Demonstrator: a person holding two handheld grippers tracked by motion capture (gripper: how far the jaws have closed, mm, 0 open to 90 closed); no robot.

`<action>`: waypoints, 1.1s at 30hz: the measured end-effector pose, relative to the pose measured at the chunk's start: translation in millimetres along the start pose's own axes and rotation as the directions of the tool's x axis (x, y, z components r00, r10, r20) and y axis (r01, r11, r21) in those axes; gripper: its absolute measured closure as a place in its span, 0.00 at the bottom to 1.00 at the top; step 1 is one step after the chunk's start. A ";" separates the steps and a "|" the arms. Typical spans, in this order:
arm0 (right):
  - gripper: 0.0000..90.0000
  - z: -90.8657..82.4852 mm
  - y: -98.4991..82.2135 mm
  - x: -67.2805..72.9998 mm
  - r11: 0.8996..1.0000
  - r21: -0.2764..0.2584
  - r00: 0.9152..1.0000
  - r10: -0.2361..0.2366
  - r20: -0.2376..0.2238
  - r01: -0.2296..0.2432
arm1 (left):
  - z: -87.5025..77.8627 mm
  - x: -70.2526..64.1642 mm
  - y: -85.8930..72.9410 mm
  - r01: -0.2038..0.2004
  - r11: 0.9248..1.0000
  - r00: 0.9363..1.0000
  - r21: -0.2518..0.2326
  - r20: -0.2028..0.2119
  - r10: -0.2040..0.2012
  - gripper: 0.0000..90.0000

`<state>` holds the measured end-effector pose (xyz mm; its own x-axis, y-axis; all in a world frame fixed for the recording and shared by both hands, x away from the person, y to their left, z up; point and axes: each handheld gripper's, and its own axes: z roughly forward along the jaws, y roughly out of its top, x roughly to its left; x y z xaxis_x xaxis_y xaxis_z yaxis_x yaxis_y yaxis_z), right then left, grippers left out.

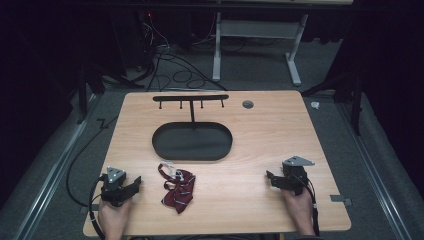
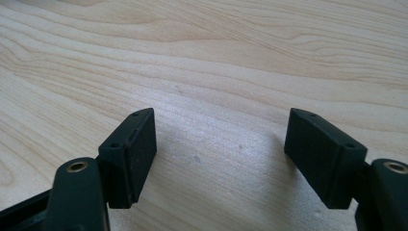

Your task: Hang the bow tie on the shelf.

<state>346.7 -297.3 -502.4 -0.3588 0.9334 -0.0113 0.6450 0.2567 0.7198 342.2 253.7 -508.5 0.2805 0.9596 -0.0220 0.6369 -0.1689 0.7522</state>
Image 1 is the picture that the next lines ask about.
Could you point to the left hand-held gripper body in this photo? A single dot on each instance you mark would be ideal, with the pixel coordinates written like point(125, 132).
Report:
point(115, 190)

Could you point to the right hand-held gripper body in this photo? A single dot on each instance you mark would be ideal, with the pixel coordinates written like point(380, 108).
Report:
point(295, 176)

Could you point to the person's left hand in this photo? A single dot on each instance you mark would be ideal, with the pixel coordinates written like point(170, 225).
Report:
point(113, 218)

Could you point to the person's right hand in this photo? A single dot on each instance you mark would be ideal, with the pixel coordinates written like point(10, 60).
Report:
point(300, 210)

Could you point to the dark red striped bow tie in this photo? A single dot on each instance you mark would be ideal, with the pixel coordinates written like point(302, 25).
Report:
point(178, 190)

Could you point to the black hook stand with tray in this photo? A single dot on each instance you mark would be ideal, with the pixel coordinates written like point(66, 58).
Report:
point(191, 141)

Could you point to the grey round table grommet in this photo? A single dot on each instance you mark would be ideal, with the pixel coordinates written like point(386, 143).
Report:
point(248, 104)

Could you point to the crumpled white paper scrap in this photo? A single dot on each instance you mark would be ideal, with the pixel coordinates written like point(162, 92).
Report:
point(315, 105)

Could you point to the black tripod stand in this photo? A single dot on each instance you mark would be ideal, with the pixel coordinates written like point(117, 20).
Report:
point(355, 100)
point(87, 86)

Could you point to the grey metal floor rail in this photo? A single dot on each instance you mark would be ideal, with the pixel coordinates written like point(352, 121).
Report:
point(373, 170)
point(53, 176)

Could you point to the white metal desk frame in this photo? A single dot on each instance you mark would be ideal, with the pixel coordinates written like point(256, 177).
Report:
point(256, 28)

